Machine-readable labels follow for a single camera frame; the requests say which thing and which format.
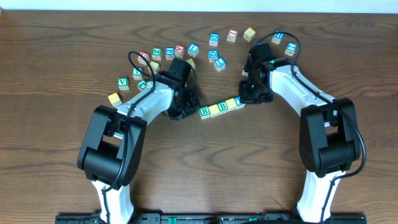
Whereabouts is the blue T block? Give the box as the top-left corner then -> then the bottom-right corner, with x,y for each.
234,96 -> 245,110

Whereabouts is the green R block placed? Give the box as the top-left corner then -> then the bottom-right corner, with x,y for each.
199,106 -> 211,119

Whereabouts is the yellow O block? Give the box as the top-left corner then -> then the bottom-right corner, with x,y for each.
208,105 -> 220,118
225,98 -> 237,111

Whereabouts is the green B block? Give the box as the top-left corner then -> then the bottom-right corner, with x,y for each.
217,101 -> 229,114

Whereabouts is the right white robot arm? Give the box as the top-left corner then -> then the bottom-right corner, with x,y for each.
239,44 -> 364,223

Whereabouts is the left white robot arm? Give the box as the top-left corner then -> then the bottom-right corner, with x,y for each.
77,58 -> 199,223

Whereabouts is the yellow S block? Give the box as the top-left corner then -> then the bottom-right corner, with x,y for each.
187,58 -> 196,70

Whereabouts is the blue L block lower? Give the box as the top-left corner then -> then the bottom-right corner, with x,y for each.
214,57 -> 226,72

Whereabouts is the blue l block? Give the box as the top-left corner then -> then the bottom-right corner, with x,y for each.
214,57 -> 226,72
187,43 -> 200,57

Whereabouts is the yellow C block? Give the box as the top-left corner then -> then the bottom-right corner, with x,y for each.
148,61 -> 160,74

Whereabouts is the green J block left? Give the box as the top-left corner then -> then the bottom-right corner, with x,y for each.
137,80 -> 147,91

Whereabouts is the red A block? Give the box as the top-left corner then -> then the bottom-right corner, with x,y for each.
174,45 -> 185,58

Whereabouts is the blue P block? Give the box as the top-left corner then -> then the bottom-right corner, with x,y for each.
165,47 -> 175,60

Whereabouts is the blue L block upper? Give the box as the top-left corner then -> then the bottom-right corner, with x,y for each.
187,43 -> 200,57

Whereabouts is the green 7 block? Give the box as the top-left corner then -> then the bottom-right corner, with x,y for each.
132,67 -> 144,80

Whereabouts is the blue D block lower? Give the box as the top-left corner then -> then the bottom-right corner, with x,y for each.
208,50 -> 218,63

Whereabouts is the blue d block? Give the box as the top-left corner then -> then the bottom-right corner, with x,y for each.
209,33 -> 220,47
208,50 -> 218,63

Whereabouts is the blue 2 block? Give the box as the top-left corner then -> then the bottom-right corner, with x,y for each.
284,42 -> 297,57

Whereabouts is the green Z block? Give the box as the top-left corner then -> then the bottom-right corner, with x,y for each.
152,47 -> 162,60

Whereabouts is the blue H block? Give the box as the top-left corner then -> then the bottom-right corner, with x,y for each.
271,30 -> 284,45

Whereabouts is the yellow block top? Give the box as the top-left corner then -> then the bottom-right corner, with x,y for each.
243,27 -> 256,42

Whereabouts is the red I block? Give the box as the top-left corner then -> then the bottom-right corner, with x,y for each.
227,29 -> 238,43

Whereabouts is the red U block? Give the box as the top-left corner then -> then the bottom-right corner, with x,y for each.
137,51 -> 150,65

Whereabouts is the green V block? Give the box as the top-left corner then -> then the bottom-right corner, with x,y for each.
118,77 -> 129,91

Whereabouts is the blue D block upper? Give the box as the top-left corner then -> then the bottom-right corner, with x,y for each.
209,33 -> 220,47

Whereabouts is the yellow G block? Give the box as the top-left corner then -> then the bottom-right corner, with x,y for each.
108,92 -> 122,107

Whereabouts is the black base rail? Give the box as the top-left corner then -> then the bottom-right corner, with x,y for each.
55,212 -> 368,224

